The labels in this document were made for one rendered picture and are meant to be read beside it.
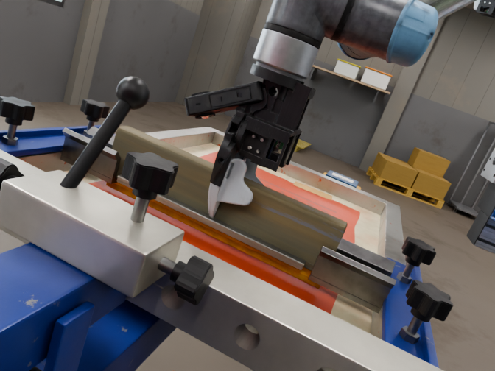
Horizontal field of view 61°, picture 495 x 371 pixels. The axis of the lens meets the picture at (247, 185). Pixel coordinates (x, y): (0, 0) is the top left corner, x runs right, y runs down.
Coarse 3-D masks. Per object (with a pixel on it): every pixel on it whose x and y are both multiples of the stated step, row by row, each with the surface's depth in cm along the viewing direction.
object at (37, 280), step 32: (0, 256) 28; (32, 256) 29; (0, 288) 25; (32, 288) 26; (64, 288) 27; (96, 288) 30; (0, 320) 23; (32, 320) 24; (96, 320) 32; (0, 352) 23; (32, 352) 25
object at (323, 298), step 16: (304, 192) 105; (336, 208) 100; (352, 208) 106; (352, 224) 93; (208, 240) 61; (352, 240) 83; (224, 256) 58; (240, 256) 59; (256, 272) 56; (272, 272) 58; (288, 288) 55; (304, 288) 57; (320, 288) 59; (320, 304) 54
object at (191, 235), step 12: (204, 156) 104; (216, 156) 108; (276, 180) 106; (108, 192) 64; (120, 192) 66; (132, 204) 63; (156, 216) 62; (168, 216) 63; (180, 228) 61; (192, 228) 62; (192, 240) 59
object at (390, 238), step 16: (192, 128) 113; (208, 128) 121; (176, 144) 100; (192, 144) 109; (32, 160) 59; (48, 160) 62; (304, 176) 114; (320, 176) 112; (336, 192) 112; (352, 192) 110; (368, 208) 110; (384, 208) 107; (384, 224) 91; (400, 224) 93; (384, 240) 79; (400, 240) 81; (384, 256) 70; (400, 256) 72
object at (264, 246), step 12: (120, 180) 61; (168, 204) 59; (180, 204) 59; (192, 216) 58; (204, 216) 58; (216, 228) 57; (228, 228) 57; (240, 240) 57; (252, 240) 56; (264, 252) 56; (276, 252) 55; (288, 252) 56; (300, 264) 54
